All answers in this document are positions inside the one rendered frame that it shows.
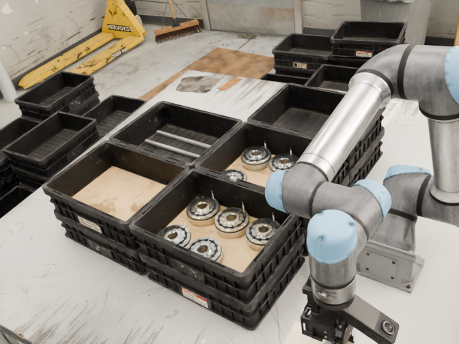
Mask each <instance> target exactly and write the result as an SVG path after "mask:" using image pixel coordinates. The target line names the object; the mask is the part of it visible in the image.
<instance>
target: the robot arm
mask: <svg viewBox="0 0 459 344"><path fill-rule="evenodd" d="M394 98H402V99H408V100H417V101H418V105H419V110H420V112H421V114H422V115H423V116H425V117H427V118H428V130H429V137H430V149H431V155H432V167H433V174H434V175H433V176H432V173H431V171H430V170H428V169H426V168H423V167H418V166H415V165H409V164H397V165H393V166H391V167H389V169H388V170H387V173H386V176H385V178H384V179H383V184H381V183H379V182H377V181H375V180H371V179H364V180H359V181H358V182H357V183H356V184H353V185H352V186H351V188H350V187H347V186H342V185H339V184H334V183H331V181H332V179H333V178H334V177H335V175H336V173H337V172H338V171H339V169H340V167H341V166H342V165H343V163H344V161H345V159H346V158H347V157H348V155H349V153H350V152H351V151H352V149H353V147H354V146H355V145H356V143H357V141H358V140H359V139H360V137H361V135H362V134H363V133H364V131H365V129H366V128H367V126H368V125H369V123H370V122H371V120H372V119H373V117H374V116H375V114H376V113H377V111H378V110H379V109H381V108H383V107H385V106H387V105H388V103H389V102H390V100H391V99H394ZM265 197H266V201H267V202H268V204H269V205H270V206H271V207H274V208H275V209H277V210H281V211H282V212H285V213H286V214H289V213H290V214H294V215H297V216H300V217H303V218H307V219H310V221H309V224H308V227H307V249H308V253H309V269H310V275H309V278H308V279H307V282H306V283H305V284H304V286H303V288H302V291H303V294H305V295H307V303H306V305H305V308H304V311H303V313H302V314H301V316H300V318H301V330H302V334H304V335H306V336H309V337H311V338H313V339H315V340H317V341H320V342H322V341H323V339H324V340H327V342H325V343H324V344H347V342H348V341H350V342H351V343H354V344H355V341H356V336H357V330H358V331H360V332H362V333H363V334H364V335H366V336H368V337H369V338H371V340H373V341H375V342H376V343H378V344H394V343H395V340H396V338H397V335H398V331H399V328H400V325H399V323H398V322H396V321H394V320H393V319H392V318H390V317H388V316H387V315H385V314H384V313H382V312H381V311H379V310H378V309H377V308H375V307H374V306H372V305H371V304H369V303H368V302H366V301H365V300H363V299H362V298H360V297H359V296H358V295H356V294H355V291H356V260H357V256H358V254H359V253H360V252H361V250H362V249H363V247H364V246H365V244H366V243H367V241H368V240H369V239H370V240H373V241H376V242H380V243H382V244H386V245H389V246H392V247H395V248H398V249H402V250H405V251H408V252H409V250H411V251H414V252H413V253H415V249H416V241H415V225H416V223H417V219H418V216H420V217H423V218H428V219H431V220H435V221H439V222H442V223H446V224H449V225H454V226H456V227H459V46H428V45H414V44H401V45H397V46H393V47H391V48H388V49H386V50H384V51H382V52H380V53H379V54H377V55H375V56H373V57H372V58H371V59H370V60H368V61H367V62H366V63H364V64H363V65H362V66H361V67H360V68H359V69H358V70H357V71H356V73H355V74H354V76H353V77H352V78H351V80H350V82H349V90H348V92H347V93H346V95H345V96H344V97H343V99H342V100H341V102H340V103H339V104H338V105H337V107H336V108H335V110H334V111H333V112H332V114H331V115H330V117H329V118H328V119H327V121H326V122H325V124H324V125H323V127H321V129H320V131H319V132H318V133H317V135H316V136H315V137H314V139H313V140H312V142H311V143H310V144H309V146H308V147H307V149H306V150H305V151H304V152H303V154H302V155H301V157H300V158H299V159H298V161H297V162H296V164H295V165H294V166H293V168H292V169H291V171H286V170H285V171H282V170H278V171H276V172H274V173H273V174H272V175H271V176H270V177H269V179H268V181H267V183H266V188H265ZM308 307H309V308H310V309H309V308H308ZM303 323H305V330H304V325H303ZM333 342H334V343H333Z"/></svg>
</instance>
